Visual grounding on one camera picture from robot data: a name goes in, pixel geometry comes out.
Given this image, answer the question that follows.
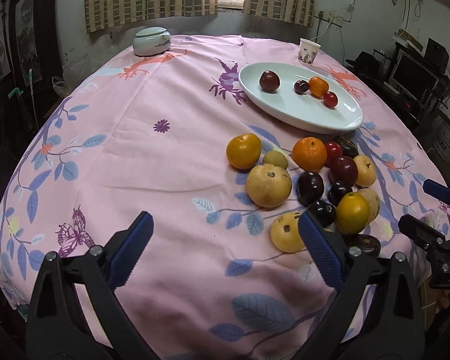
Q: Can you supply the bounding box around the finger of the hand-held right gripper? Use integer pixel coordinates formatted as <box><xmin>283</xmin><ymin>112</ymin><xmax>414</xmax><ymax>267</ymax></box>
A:
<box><xmin>398</xmin><ymin>214</ymin><xmax>447</xmax><ymax>250</ymax></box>
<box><xmin>424</xmin><ymin>179</ymin><xmax>450</xmax><ymax>211</ymax></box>

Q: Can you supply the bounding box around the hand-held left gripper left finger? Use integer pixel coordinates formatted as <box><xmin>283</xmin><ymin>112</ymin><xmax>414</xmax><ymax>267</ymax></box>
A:
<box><xmin>24</xmin><ymin>211</ymin><xmax>154</xmax><ymax>360</ymax></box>

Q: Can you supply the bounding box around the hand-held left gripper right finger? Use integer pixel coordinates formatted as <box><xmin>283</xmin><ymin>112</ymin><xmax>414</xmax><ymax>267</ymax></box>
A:
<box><xmin>298</xmin><ymin>212</ymin><xmax>426</xmax><ymax>360</ymax></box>

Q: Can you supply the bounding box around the spotted tan pepino melon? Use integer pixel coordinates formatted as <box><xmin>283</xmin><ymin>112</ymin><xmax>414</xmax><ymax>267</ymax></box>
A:
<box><xmin>270</xmin><ymin>212</ymin><xmax>308</xmax><ymax>253</ymax></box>

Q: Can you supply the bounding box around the dark purple mangosteen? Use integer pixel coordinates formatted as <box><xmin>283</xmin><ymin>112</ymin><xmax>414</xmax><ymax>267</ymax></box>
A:
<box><xmin>343</xmin><ymin>233</ymin><xmax>381</xmax><ymax>257</ymax></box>

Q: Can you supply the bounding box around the yellow persimmon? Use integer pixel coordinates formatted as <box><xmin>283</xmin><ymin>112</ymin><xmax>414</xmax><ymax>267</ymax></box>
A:
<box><xmin>335</xmin><ymin>192</ymin><xmax>371</xmax><ymax>235</ymax></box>

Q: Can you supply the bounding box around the purple-striped pepino melon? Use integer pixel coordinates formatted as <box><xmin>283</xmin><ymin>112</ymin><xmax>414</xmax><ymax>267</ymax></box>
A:
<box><xmin>358</xmin><ymin>188</ymin><xmax>381</xmax><ymax>223</ymax></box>

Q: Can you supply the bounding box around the pale yellow pepino melon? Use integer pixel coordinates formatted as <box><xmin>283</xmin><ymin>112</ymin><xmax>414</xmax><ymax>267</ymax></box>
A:
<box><xmin>353</xmin><ymin>155</ymin><xmax>377</xmax><ymax>188</ymax></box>

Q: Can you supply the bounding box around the large tan pepino melon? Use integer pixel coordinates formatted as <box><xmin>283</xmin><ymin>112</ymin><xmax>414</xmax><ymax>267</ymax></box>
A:
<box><xmin>246</xmin><ymin>164</ymin><xmax>292</xmax><ymax>208</ymax></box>

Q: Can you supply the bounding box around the dark red plum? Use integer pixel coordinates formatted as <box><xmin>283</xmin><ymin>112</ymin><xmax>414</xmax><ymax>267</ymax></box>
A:
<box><xmin>259</xmin><ymin>70</ymin><xmax>280</xmax><ymax>92</ymax></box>
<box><xmin>329</xmin><ymin>155</ymin><xmax>359</xmax><ymax>187</ymax></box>

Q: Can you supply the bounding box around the green-yellow tomato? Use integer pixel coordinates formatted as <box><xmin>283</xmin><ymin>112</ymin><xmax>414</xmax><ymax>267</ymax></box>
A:
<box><xmin>226</xmin><ymin>134</ymin><xmax>262</xmax><ymax>170</ymax></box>

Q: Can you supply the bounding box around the white oval plate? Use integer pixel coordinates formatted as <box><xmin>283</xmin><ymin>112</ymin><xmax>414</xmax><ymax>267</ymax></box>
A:
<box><xmin>238</xmin><ymin>62</ymin><xmax>364</xmax><ymax>134</ymax></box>

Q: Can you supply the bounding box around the black mesh chair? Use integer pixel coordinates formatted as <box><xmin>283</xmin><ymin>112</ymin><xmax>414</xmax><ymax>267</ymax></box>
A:
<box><xmin>412</xmin><ymin>109</ymin><xmax>450</xmax><ymax>182</ymax></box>

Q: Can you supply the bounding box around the pink floral tablecloth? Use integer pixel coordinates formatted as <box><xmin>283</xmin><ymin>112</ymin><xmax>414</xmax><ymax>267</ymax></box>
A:
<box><xmin>0</xmin><ymin>34</ymin><xmax>450</xmax><ymax>360</ymax></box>

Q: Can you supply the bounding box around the large orange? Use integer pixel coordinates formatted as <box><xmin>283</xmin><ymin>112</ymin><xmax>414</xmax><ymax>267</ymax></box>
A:
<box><xmin>292</xmin><ymin>137</ymin><xmax>328</xmax><ymax>172</ymax></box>

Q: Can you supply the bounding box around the small yellow-green pepino melon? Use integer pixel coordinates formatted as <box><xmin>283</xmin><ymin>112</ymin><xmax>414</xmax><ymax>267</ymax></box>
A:
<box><xmin>263</xmin><ymin>150</ymin><xmax>289</xmax><ymax>170</ymax></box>

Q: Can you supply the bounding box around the dark brown passion fruit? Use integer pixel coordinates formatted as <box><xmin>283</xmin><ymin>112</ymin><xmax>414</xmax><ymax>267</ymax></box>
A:
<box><xmin>333</xmin><ymin>136</ymin><xmax>359</xmax><ymax>159</ymax></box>

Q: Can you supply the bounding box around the computer monitor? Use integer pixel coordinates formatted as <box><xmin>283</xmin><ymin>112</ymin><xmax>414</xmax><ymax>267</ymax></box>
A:
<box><xmin>388</xmin><ymin>50</ymin><xmax>441</xmax><ymax>96</ymax></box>

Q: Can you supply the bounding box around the black speaker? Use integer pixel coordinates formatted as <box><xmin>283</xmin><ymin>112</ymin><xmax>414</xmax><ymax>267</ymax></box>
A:
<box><xmin>424</xmin><ymin>37</ymin><xmax>450</xmax><ymax>74</ymax></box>

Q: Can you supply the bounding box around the small orange mandarin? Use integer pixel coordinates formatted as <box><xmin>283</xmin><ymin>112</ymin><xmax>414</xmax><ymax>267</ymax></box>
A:
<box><xmin>308</xmin><ymin>77</ymin><xmax>329</xmax><ymax>99</ymax></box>

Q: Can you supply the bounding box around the clear plastic bag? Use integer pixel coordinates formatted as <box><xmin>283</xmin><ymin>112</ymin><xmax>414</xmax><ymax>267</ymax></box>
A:
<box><xmin>52</xmin><ymin>76</ymin><xmax>67</xmax><ymax>99</ymax></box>

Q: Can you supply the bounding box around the printed paper cup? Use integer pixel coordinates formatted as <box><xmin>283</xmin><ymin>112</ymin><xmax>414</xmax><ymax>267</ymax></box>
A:
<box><xmin>298</xmin><ymin>38</ymin><xmax>321</xmax><ymax>64</ymax></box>

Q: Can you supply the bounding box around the white ceramic lidded jar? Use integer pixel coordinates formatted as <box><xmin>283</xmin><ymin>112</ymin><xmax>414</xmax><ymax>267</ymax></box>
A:
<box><xmin>132</xmin><ymin>26</ymin><xmax>172</xmax><ymax>57</ymax></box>

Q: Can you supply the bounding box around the green-handled mop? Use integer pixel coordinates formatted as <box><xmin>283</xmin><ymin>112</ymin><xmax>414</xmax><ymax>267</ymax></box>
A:
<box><xmin>7</xmin><ymin>68</ymin><xmax>41</xmax><ymax>128</ymax></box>

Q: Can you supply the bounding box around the white power cable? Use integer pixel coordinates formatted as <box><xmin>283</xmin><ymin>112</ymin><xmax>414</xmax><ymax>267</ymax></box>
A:
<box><xmin>310</xmin><ymin>20</ymin><xmax>332</xmax><ymax>42</ymax></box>

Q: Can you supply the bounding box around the white wall power outlet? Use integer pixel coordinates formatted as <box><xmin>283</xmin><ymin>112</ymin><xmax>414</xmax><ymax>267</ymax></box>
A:
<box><xmin>319</xmin><ymin>12</ymin><xmax>344</xmax><ymax>27</ymax></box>

